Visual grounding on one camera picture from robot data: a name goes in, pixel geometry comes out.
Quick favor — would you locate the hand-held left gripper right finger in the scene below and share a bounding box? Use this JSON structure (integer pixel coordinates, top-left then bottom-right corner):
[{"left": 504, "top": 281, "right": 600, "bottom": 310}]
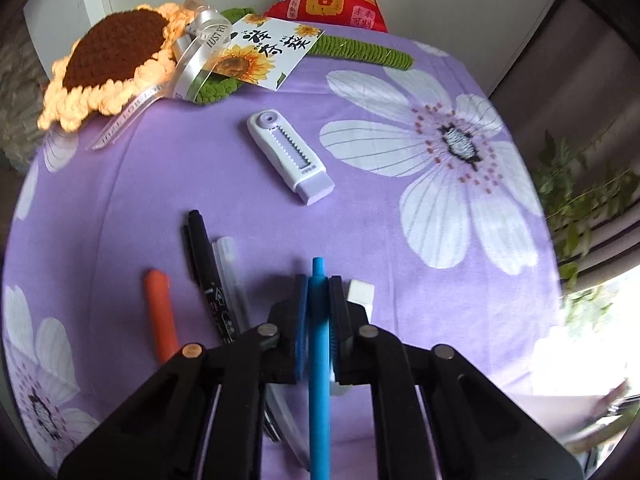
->
[{"left": 327, "top": 275, "right": 586, "bottom": 480}]

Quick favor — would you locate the white retractable eraser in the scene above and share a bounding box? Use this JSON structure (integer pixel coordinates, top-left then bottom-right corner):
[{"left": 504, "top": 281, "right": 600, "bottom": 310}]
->
[{"left": 246, "top": 109, "right": 335, "bottom": 206}]

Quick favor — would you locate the green leafy plant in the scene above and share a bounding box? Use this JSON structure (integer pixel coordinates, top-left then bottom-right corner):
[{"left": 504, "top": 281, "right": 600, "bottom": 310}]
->
[{"left": 530, "top": 130, "right": 640, "bottom": 311}]

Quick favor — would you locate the crochet sunflower with green stem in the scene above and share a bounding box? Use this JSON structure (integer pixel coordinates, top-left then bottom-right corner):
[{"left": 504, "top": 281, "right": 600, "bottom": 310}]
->
[{"left": 37, "top": 2, "right": 416, "bottom": 133}]

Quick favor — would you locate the pinkish grey curtain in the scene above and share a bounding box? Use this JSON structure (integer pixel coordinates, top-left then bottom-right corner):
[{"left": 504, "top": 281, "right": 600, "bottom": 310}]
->
[{"left": 490, "top": 0, "right": 640, "bottom": 281}]

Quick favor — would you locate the black marker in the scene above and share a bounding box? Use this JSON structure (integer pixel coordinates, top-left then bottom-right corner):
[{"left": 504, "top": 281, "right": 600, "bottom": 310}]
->
[{"left": 182, "top": 209, "right": 241, "bottom": 346}]

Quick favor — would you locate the clear white pen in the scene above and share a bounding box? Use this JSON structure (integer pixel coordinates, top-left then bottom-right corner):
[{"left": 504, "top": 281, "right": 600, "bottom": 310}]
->
[{"left": 210, "top": 236, "right": 253, "bottom": 333}]

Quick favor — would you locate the blue pen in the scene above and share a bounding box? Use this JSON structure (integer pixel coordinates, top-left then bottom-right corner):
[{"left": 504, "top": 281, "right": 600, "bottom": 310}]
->
[{"left": 306, "top": 257, "right": 335, "bottom": 480}]

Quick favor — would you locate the white printed ribbon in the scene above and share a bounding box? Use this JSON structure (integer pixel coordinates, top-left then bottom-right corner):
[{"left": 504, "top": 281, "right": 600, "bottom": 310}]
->
[{"left": 90, "top": 0, "right": 231, "bottom": 151}]

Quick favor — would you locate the purple floral tablecloth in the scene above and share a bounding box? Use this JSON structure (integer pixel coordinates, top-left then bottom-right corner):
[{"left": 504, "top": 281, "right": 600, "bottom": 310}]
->
[{"left": 0, "top": 20, "right": 566, "bottom": 480}]

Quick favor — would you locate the orange highlighter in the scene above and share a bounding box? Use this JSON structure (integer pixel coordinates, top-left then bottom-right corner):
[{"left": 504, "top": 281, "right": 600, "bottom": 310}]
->
[{"left": 144, "top": 269, "right": 181, "bottom": 365}]

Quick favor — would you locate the sunflower print gift card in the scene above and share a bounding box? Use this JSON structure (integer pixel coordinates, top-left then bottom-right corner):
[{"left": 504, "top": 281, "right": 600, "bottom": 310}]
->
[{"left": 207, "top": 14, "right": 326, "bottom": 92}]

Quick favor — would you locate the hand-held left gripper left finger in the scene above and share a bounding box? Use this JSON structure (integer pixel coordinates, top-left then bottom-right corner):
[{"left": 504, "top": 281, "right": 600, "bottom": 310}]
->
[{"left": 57, "top": 274, "right": 308, "bottom": 480}]

